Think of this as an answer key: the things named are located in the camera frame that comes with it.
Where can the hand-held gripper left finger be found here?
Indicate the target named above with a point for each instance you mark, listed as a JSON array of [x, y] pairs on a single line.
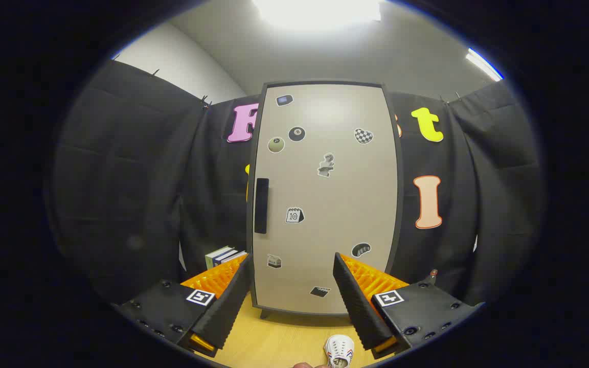
[[233, 306]]

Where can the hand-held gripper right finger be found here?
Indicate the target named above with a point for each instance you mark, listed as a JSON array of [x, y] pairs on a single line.
[[356, 306]]

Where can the white canvas shoe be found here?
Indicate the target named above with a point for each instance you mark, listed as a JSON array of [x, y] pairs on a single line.
[[339, 347]]

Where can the dark grey shoe cabinet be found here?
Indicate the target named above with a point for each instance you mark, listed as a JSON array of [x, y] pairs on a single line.
[[400, 214]]

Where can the green spine book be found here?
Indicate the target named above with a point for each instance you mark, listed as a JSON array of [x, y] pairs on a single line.
[[213, 256]]

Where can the narrow ceiling light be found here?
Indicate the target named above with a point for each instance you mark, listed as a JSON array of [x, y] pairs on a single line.
[[483, 64]]

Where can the large ceiling light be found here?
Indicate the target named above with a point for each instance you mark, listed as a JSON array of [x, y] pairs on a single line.
[[320, 11]]

